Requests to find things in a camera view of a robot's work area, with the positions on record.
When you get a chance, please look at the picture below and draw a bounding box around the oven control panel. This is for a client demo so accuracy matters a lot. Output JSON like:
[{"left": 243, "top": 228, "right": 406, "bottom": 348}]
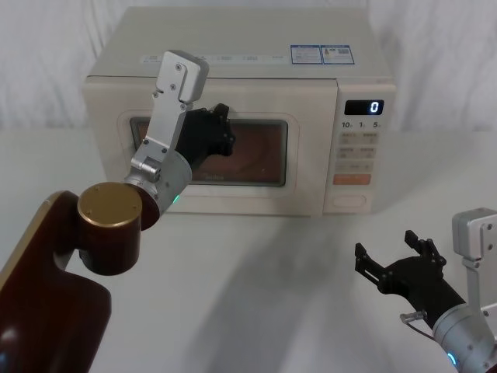
[{"left": 324, "top": 79, "right": 397, "bottom": 217}]

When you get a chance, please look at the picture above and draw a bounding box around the white curtain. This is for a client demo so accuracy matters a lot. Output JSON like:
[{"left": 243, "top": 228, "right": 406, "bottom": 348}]
[{"left": 0, "top": 0, "right": 497, "bottom": 137}]

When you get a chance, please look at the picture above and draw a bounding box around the thin cable with silver plug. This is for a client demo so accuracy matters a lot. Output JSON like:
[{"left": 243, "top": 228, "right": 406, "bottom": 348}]
[{"left": 401, "top": 310, "right": 440, "bottom": 340}]

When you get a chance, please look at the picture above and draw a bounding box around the blue bordered sticker label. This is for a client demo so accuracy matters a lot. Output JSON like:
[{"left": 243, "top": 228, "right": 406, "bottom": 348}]
[{"left": 290, "top": 44, "right": 356, "bottom": 66}]

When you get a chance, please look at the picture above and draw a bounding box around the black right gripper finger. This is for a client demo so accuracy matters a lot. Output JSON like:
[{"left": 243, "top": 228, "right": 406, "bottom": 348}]
[
  {"left": 353, "top": 242, "right": 392, "bottom": 291},
  {"left": 403, "top": 229, "right": 447, "bottom": 278}
]

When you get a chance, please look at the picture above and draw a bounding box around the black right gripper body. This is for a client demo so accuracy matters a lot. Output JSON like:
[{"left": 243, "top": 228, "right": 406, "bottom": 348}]
[{"left": 378, "top": 255, "right": 467, "bottom": 326}]

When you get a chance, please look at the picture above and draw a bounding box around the cream microwave oven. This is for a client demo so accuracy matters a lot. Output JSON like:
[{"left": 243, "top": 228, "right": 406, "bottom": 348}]
[{"left": 81, "top": 5, "right": 397, "bottom": 218}]

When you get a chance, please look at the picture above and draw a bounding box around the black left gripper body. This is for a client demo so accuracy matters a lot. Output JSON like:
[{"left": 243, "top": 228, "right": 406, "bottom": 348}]
[{"left": 176, "top": 109, "right": 227, "bottom": 172}]

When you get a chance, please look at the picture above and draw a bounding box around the white table cloth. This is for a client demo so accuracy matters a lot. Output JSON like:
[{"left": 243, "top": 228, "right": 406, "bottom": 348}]
[{"left": 0, "top": 126, "right": 497, "bottom": 373}]

